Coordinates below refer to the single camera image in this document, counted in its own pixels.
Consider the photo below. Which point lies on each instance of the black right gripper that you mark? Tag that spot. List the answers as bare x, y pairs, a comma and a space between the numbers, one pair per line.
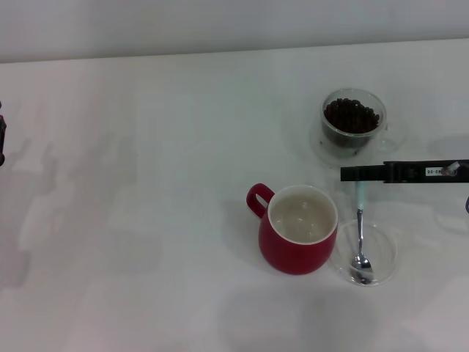
421, 165

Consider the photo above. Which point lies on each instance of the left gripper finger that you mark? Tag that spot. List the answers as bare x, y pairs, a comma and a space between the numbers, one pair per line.
2, 143

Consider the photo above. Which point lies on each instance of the clear glass cup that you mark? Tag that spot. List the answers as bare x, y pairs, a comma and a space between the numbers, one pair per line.
348, 143

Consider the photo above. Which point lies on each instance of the clear glass saucer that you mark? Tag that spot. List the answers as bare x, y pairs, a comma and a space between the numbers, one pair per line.
329, 157

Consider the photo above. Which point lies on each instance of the clear round glass dish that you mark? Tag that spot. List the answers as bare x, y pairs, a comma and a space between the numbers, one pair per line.
384, 256

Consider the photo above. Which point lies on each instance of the red ceramic mug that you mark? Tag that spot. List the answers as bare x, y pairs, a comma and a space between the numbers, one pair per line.
293, 256

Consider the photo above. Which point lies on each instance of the coffee beans heap in glass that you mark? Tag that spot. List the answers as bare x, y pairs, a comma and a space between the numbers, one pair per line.
351, 115

